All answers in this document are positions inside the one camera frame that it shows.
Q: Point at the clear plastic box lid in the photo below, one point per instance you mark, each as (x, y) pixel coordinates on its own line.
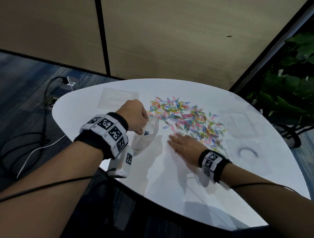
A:
(239, 123)

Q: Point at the person's left forearm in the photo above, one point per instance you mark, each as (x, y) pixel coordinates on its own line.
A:
(44, 196)

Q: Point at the green leafy plant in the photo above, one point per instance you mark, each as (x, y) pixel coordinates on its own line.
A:
(289, 88)

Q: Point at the person's right forearm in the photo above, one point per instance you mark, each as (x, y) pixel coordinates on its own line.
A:
(269, 203)

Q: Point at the clear plastic box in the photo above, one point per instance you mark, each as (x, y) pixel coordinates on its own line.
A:
(250, 161)

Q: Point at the clear plastic bag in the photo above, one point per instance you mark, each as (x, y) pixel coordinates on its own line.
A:
(119, 99)
(144, 138)

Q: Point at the black plant stand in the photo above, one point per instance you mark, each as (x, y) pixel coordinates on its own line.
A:
(292, 136)

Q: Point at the person's left hand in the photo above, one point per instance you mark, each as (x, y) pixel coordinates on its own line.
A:
(133, 114)

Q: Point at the left marker wristband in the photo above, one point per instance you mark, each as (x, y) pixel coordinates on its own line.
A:
(105, 134)

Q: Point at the pile of coloured paper clips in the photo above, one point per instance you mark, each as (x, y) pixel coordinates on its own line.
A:
(186, 117)

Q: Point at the right marker wristband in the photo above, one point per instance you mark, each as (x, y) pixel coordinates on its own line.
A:
(213, 164)

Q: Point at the metal floor outlet box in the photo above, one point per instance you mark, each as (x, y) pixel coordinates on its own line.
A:
(51, 101)

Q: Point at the person's right hand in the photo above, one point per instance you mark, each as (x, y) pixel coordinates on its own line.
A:
(187, 147)

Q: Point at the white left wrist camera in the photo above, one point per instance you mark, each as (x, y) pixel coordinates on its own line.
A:
(121, 164)

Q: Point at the marker wristband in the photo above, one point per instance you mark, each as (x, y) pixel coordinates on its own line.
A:
(105, 134)
(213, 164)

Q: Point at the floor power socket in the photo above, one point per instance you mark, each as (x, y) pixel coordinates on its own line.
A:
(70, 82)

